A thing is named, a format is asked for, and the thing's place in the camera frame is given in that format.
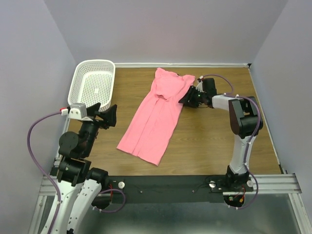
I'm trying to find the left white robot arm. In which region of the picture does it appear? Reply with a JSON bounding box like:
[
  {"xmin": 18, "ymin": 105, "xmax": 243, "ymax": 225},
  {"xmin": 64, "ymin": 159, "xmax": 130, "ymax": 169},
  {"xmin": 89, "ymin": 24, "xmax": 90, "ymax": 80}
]
[{"xmin": 41, "ymin": 103, "xmax": 117, "ymax": 234}]

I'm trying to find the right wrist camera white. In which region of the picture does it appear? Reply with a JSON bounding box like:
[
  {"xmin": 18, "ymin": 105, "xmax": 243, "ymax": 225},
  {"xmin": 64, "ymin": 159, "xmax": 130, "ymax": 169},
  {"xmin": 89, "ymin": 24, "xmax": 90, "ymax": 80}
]
[{"xmin": 195, "ymin": 76, "xmax": 205, "ymax": 92}]

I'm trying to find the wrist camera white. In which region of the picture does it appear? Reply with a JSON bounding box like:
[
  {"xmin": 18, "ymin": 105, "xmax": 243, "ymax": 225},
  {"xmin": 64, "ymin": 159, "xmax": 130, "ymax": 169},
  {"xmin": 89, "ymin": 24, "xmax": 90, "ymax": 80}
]
[
  {"xmin": 195, "ymin": 76, "xmax": 205, "ymax": 92},
  {"xmin": 60, "ymin": 103, "xmax": 92, "ymax": 121}
]

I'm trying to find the pink t shirt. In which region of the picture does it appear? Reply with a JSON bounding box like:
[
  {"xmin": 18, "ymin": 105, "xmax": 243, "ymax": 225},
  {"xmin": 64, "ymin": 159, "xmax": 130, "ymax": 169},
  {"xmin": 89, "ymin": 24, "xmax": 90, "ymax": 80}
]
[{"xmin": 117, "ymin": 68, "xmax": 195, "ymax": 165}]

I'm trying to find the white perforated plastic basket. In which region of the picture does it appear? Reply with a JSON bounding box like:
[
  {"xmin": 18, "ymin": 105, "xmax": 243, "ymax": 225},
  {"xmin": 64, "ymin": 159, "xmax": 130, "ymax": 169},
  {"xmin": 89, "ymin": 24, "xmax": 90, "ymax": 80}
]
[{"xmin": 67, "ymin": 59, "xmax": 116, "ymax": 111}]

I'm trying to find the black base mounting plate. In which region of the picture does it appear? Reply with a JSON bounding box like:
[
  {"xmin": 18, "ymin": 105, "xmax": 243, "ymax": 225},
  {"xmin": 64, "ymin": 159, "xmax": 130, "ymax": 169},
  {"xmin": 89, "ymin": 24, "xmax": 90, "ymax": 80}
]
[{"xmin": 107, "ymin": 175, "xmax": 254, "ymax": 204}]

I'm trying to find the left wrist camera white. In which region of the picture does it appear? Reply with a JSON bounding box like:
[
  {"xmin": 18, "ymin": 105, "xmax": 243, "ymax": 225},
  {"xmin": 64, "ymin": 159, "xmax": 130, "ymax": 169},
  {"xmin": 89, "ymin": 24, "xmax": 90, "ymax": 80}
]
[{"xmin": 60, "ymin": 103, "xmax": 92, "ymax": 121}]

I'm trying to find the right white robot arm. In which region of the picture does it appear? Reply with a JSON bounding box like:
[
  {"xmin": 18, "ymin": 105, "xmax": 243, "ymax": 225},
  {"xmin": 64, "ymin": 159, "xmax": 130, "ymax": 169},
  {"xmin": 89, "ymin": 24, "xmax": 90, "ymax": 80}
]
[{"xmin": 179, "ymin": 76, "xmax": 263, "ymax": 188}]

